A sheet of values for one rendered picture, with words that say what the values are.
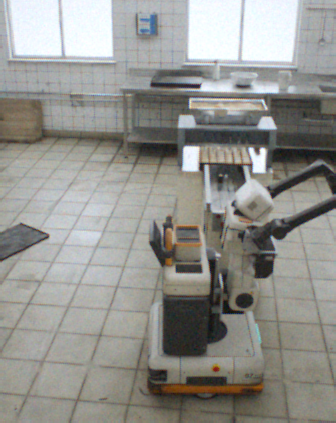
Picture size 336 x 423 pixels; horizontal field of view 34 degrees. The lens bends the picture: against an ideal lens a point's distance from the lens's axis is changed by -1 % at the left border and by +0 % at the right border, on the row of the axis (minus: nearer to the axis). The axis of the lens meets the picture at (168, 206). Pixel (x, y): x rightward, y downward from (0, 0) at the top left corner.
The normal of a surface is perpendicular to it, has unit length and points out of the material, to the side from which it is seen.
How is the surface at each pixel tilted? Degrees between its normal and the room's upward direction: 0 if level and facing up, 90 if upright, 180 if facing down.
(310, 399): 0
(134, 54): 90
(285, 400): 0
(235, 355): 0
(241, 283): 90
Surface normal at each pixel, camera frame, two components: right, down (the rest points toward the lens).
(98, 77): -0.11, 0.42
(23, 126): -0.10, 0.03
